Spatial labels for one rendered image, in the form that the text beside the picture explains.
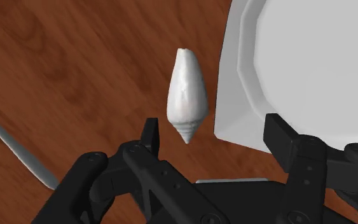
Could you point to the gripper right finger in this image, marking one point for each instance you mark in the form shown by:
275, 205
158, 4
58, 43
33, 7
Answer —
305, 161

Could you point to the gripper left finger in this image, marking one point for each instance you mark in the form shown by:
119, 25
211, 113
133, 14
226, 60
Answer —
154, 173

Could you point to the white cone seashell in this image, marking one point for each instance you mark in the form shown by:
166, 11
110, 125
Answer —
186, 93

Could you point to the white plate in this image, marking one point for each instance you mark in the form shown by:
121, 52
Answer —
305, 62

